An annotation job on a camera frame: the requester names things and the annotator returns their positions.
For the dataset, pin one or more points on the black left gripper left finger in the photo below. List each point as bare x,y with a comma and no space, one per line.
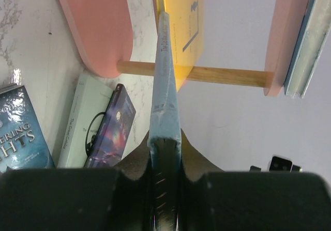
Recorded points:
117,198

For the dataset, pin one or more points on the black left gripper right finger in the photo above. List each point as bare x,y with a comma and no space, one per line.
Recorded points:
212,199

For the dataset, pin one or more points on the light blue Old Man book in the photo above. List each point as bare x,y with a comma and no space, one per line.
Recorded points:
164,138

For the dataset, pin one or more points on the yellow book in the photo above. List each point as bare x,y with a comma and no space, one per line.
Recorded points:
186,34

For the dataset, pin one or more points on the teal underwater cover book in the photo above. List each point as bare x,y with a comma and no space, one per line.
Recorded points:
311,38

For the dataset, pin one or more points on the purple Robinson Crusoe book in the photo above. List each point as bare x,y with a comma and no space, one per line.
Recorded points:
110,141

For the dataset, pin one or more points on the pale grey Great Gatsby book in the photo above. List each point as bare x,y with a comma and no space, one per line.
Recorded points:
89,104

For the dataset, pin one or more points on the blue Wuthering Heights book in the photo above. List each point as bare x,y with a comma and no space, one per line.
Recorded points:
22,142

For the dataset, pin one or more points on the pink three-tier shelf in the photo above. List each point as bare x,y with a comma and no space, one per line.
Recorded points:
102,31

